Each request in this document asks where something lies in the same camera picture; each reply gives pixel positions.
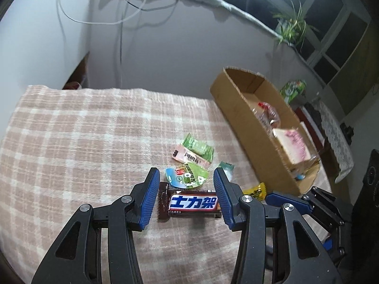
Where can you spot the white lace cloth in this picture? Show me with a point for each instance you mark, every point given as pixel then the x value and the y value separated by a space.
pixel 337 142

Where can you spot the small brown chocolate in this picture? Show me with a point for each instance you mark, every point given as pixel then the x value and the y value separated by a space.
pixel 163 201

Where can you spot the round green blue packet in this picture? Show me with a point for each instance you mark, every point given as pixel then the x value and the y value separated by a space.
pixel 186 177

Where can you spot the dark ornament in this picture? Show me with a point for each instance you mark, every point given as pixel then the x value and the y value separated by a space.
pixel 347 131

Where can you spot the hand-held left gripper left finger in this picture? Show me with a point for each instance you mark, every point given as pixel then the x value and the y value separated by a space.
pixel 149 201

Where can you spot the pink snack packet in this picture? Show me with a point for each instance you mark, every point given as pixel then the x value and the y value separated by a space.
pixel 185 155

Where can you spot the pink packaged cake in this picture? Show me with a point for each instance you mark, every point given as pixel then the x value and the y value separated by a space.
pixel 291 145

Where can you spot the plaid tablecloth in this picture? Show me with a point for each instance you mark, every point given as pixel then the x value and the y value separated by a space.
pixel 74 142

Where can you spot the green paper bag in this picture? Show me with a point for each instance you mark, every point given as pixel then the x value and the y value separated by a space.
pixel 293 90

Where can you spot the green snack packet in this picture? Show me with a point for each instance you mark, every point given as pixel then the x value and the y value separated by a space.
pixel 197 145

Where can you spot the brown chocolate bar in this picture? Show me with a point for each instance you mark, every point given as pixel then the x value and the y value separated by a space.
pixel 192 204

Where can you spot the yellow snack packet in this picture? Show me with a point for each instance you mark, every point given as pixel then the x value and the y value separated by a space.
pixel 256 191

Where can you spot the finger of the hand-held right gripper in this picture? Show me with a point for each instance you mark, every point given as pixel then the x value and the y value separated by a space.
pixel 278 198
pixel 334 247

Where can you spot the small green candy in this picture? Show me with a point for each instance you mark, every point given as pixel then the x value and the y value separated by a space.
pixel 226 166

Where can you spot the small blue candy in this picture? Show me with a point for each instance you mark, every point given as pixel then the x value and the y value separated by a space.
pixel 300 177

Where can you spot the potted spider plant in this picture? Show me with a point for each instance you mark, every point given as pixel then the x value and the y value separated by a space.
pixel 291 23

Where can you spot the cardboard box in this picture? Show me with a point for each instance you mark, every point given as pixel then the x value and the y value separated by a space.
pixel 237 106

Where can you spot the clear packet with red snack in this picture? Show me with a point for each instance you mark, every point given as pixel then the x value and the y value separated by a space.
pixel 266 115

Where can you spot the white framed window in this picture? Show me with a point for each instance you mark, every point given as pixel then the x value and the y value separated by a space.
pixel 325 9

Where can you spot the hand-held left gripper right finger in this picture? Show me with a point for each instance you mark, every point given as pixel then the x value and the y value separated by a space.
pixel 222 201

